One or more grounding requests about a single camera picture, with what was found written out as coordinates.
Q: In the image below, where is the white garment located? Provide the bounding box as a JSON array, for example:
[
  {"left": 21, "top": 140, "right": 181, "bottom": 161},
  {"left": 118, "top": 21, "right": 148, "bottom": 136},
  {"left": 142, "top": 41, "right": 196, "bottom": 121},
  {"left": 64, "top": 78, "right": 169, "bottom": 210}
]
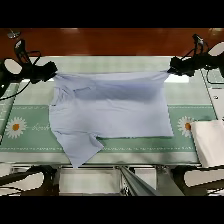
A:
[{"left": 190, "top": 119, "right": 224, "bottom": 168}]

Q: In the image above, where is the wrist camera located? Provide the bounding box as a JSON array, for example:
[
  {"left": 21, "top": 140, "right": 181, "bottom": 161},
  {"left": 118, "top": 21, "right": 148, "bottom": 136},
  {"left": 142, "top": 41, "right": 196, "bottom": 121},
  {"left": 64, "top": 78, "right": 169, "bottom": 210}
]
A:
[
  {"left": 13, "top": 39, "right": 32, "bottom": 64},
  {"left": 191, "top": 33, "right": 209, "bottom": 58}
]

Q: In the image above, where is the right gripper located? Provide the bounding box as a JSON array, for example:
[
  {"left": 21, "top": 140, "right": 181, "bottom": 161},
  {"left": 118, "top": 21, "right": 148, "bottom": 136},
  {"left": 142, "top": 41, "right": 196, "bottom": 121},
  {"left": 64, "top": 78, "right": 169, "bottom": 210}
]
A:
[{"left": 167, "top": 56, "right": 198, "bottom": 78}]

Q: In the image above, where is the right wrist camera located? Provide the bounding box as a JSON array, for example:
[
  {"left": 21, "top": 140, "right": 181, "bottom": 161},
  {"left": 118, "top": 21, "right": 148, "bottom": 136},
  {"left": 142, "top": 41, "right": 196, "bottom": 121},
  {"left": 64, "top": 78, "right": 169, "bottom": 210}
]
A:
[{"left": 191, "top": 33, "right": 209, "bottom": 58}]

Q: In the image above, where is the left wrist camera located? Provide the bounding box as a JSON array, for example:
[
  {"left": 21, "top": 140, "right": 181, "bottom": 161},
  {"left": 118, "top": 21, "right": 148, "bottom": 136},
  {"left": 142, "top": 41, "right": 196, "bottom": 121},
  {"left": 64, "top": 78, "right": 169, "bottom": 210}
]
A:
[{"left": 13, "top": 39, "right": 32, "bottom": 64}]

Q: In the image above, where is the silver frame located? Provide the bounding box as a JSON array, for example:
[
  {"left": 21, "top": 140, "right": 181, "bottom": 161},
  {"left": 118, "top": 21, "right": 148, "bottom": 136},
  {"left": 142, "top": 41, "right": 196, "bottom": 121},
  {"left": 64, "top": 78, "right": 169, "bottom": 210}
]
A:
[{"left": 0, "top": 161, "right": 224, "bottom": 197}]

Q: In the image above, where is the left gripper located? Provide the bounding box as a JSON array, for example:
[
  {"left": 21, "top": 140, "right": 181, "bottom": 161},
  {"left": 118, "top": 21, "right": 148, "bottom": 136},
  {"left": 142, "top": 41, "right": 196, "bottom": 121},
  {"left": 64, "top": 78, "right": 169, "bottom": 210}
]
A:
[{"left": 30, "top": 61, "right": 59, "bottom": 84}]

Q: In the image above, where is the light blue shirt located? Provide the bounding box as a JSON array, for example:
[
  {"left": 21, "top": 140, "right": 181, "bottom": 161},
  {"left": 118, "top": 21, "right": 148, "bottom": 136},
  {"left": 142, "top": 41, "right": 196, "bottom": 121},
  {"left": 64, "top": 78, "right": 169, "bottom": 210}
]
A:
[{"left": 48, "top": 70, "right": 175, "bottom": 169}]

